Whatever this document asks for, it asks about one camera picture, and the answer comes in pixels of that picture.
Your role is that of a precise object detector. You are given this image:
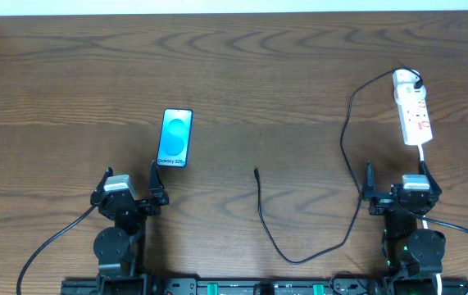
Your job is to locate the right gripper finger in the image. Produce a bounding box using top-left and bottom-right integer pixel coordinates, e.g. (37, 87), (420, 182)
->
(419, 161), (442, 195)
(361, 161), (375, 200)

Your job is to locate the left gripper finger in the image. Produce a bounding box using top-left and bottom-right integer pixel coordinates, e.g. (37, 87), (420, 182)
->
(95, 167), (113, 193)
(149, 161), (169, 206)

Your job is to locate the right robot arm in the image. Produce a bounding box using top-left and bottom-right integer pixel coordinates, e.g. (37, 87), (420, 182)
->
(361, 161), (446, 294)

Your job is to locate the white USB charger adapter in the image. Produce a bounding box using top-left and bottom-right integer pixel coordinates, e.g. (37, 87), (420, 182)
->
(393, 83), (426, 106)

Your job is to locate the white power strip cord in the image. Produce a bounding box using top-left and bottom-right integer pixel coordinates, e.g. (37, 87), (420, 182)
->
(417, 143), (443, 295)

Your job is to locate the blue Galaxy smartphone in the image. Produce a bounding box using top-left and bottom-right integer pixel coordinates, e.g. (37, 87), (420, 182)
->
(157, 108), (193, 168)

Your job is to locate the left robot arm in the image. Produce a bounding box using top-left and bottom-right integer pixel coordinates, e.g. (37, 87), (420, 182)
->
(90, 162), (169, 294)

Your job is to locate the black USB charging cable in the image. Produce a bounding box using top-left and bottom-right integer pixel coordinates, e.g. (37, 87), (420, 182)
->
(253, 66), (425, 266)

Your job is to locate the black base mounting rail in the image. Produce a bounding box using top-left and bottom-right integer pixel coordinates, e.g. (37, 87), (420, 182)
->
(60, 277), (468, 295)

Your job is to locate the white power strip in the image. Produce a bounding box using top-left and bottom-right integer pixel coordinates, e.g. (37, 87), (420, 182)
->
(393, 69), (433, 146)

